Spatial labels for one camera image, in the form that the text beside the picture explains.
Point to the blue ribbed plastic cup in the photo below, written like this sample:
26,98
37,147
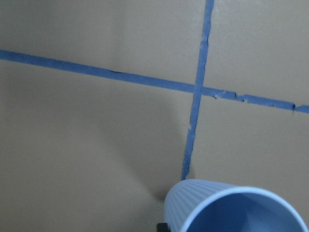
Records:
195,205

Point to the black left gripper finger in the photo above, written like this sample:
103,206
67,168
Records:
162,227

